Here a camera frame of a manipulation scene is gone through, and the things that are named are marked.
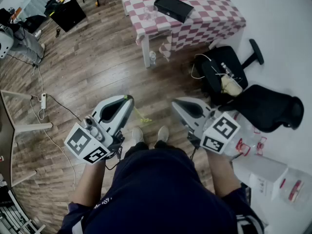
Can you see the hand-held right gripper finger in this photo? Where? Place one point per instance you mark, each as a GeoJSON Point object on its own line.
{"type": "Point", "coordinates": [189, 121]}
{"type": "Point", "coordinates": [204, 106]}

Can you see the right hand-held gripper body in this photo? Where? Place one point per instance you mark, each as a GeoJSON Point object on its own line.
{"type": "Point", "coordinates": [219, 130]}

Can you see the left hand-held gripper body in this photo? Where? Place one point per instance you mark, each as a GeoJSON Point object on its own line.
{"type": "Point", "coordinates": [80, 140]}

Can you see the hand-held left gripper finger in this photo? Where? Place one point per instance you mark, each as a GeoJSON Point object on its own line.
{"type": "Point", "coordinates": [128, 111]}
{"type": "Point", "coordinates": [109, 101]}

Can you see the clear plastic glass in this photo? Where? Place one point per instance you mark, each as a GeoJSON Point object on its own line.
{"type": "Point", "coordinates": [150, 13]}

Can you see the person's left forearm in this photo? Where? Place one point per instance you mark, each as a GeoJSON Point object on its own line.
{"type": "Point", "coordinates": [91, 181]}

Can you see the person's right forearm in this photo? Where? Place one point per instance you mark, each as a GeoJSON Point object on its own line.
{"type": "Point", "coordinates": [223, 174]}

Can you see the person's left white shoe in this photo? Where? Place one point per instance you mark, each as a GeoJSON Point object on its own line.
{"type": "Point", "coordinates": [137, 135]}

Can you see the person's white shoe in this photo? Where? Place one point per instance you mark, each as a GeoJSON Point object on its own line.
{"type": "Point", "coordinates": [163, 133]}
{"type": "Point", "coordinates": [137, 135]}

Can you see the clear red-labelled bottle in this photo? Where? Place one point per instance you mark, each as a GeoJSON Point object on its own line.
{"type": "Point", "coordinates": [241, 146]}
{"type": "Point", "coordinates": [261, 144]}

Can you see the person's right white shoe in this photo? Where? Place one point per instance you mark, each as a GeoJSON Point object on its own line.
{"type": "Point", "coordinates": [163, 133]}

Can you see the pale yellow cloth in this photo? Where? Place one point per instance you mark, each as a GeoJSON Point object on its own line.
{"type": "Point", "coordinates": [230, 86]}

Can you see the person's black trousers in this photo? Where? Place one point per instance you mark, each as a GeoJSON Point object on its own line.
{"type": "Point", "coordinates": [141, 146]}

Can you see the small clear bottle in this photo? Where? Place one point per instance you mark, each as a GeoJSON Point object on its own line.
{"type": "Point", "coordinates": [227, 69]}

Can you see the black office chair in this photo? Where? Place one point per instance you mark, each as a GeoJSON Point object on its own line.
{"type": "Point", "coordinates": [265, 106]}

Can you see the white power strip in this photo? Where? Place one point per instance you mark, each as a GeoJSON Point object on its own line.
{"type": "Point", "coordinates": [44, 101]}

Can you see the clear water bottle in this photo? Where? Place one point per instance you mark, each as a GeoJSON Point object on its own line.
{"type": "Point", "coordinates": [152, 58]}

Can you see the white cardboard box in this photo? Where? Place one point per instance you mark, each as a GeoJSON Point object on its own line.
{"type": "Point", "coordinates": [263, 177]}

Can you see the light wooden desk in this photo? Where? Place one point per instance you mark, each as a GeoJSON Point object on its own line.
{"type": "Point", "coordinates": [7, 135]}

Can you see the person's navy shirt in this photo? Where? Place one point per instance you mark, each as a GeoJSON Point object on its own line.
{"type": "Point", "coordinates": [158, 194]}

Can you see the red white checkered tablecloth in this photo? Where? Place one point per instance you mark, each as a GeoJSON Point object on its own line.
{"type": "Point", "coordinates": [207, 13]}

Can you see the black cabinet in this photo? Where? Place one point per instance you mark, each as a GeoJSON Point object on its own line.
{"type": "Point", "coordinates": [69, 14]}

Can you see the clear red-labelled package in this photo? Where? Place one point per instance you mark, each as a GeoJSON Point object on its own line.
{"type": "Point", "coordinates": [295, 189]}

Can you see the black rectangular box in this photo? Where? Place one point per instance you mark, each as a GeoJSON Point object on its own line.
{"type": "Point", "coordinates": [174, 7]}

